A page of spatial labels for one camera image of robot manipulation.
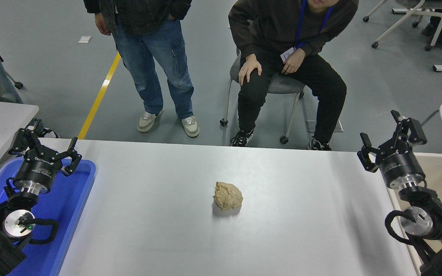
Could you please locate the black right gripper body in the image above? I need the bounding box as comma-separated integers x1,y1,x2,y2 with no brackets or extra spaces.
378,148,425,188

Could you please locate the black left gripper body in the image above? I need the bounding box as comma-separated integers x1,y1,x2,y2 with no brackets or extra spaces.
14,149,63,186

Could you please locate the tan paper ball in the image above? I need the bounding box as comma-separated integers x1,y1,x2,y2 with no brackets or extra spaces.
213,181,244,211

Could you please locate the person's left hand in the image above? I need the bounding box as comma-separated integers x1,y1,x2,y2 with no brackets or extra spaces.
282,48,307,75

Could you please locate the person's right hand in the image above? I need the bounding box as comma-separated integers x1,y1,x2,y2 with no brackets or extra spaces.
94,11,111,36
238,54,263,85

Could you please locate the blue plastic tray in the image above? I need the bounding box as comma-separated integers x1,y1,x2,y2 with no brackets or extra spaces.
0,157,97,276

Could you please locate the chair leg with black caster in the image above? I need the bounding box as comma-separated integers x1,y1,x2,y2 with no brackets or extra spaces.
4,71,24,90

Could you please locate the yellow floor tape line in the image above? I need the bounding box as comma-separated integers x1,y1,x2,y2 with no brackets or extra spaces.
77,52,122,140

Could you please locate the grey chair with casters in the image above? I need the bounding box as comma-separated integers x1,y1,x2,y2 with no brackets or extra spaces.
220,46,306,145

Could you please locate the white frame office chair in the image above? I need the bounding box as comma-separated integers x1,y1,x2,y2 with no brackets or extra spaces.
363,0,442,51

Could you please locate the blue lanyard with badge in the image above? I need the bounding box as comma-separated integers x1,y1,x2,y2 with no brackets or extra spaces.
280,0,333,62

